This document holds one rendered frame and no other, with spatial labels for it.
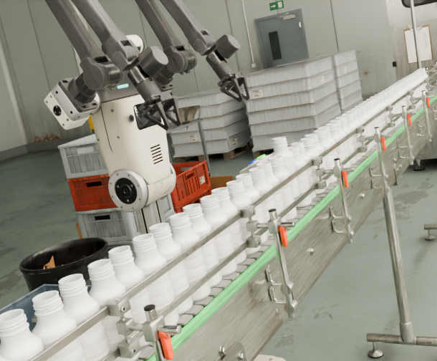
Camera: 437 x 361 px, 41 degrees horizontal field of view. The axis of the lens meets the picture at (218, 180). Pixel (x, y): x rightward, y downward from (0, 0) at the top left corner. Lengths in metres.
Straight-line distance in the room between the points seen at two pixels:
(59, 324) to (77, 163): 2.99
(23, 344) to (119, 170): 1.28
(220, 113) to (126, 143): 6.56
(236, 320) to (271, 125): 6.96
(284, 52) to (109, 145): 10.25
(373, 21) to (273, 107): 4.12
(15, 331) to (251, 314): 0.57
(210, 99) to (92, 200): 4.95
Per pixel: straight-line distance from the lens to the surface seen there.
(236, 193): 1.28
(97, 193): 3.78
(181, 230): 1.09
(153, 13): 2.21
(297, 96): 7.87
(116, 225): 3.77
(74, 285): 0.88
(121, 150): 1.99
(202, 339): 1.08
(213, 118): 8.55
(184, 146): 8.93
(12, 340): 0.82
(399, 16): 5.87
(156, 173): 2.03
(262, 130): 8.13
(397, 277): 2.63
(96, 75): 1.78
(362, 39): 11.66
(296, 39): 12.02
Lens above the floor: 1.43
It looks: 11 degrees down
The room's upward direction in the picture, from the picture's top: 11 degrees counter-clockwise
